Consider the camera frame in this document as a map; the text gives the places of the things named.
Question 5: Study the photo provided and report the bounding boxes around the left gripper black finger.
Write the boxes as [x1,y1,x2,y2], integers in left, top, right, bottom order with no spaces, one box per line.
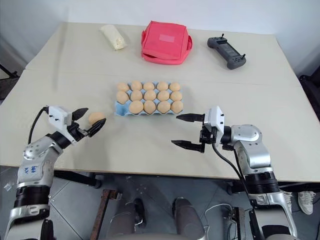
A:
[72,107,89,123]
[85,118,107,138]

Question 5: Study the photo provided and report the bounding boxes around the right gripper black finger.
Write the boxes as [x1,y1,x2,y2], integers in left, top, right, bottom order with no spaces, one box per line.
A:
[175,112,207,124]
[170,139,205,153]

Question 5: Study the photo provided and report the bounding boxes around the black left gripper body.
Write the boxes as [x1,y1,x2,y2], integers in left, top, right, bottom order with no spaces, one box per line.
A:
[65,121,91,146]

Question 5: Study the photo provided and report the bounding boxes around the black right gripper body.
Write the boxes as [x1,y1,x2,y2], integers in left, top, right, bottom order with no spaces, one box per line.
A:
[198,123,219,153]

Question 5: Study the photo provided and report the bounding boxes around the blue egg carton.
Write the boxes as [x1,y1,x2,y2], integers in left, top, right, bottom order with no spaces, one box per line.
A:
[113,81,185,118]

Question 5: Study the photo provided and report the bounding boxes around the dark grey rounded leg shape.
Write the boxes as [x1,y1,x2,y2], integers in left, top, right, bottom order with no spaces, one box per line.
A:
[173,196,206,237]
[109,197,146,237]

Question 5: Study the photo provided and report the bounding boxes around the grey remote controller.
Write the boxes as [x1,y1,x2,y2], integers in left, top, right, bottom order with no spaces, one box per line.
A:
[206,33,248,71]

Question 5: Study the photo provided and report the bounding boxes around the pink fabric bag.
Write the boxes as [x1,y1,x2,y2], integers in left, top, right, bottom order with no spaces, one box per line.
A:
[139,20,194,67]

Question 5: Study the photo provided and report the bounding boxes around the rusty metal bar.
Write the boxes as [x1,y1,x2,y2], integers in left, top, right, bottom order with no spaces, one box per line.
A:
[95,188,119,235]

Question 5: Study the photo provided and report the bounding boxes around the white plastic packet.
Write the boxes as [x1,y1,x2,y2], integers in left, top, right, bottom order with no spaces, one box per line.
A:
[99,24,129,52]

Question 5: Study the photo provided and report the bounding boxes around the black stand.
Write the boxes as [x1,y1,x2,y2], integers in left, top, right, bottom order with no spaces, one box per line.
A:
[0,63,19,81]

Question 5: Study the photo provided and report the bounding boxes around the black chair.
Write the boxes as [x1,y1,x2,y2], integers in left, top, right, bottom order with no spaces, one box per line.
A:
[298,74,320,114]

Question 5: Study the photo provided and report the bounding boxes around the white sneaker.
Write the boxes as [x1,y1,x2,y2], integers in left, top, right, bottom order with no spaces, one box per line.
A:
[297,190,317,216]

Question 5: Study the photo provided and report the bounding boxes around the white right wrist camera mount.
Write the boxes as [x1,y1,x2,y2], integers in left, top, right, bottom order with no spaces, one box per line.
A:
[203,105,225,146]

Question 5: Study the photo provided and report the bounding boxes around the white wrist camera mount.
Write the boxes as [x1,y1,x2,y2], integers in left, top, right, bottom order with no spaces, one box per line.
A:
[47,105,74,131]
[203,105,225,146]

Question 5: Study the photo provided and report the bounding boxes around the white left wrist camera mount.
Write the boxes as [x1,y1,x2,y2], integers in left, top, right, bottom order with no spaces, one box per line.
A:
[47,105,74,131]

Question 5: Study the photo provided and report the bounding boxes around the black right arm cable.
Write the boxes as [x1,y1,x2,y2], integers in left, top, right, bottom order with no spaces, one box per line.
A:
[210,142,266,240]

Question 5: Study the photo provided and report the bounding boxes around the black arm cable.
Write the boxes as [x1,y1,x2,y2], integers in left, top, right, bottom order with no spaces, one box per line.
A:
[27,106,51,145]
[210,142,266,240]

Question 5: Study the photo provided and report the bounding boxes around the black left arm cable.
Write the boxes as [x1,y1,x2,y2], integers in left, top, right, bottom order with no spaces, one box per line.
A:
[27,106,51,145]

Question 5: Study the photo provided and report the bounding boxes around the white floor cable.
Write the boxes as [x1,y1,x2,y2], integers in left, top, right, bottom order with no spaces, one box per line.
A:
[203,202,239,236]

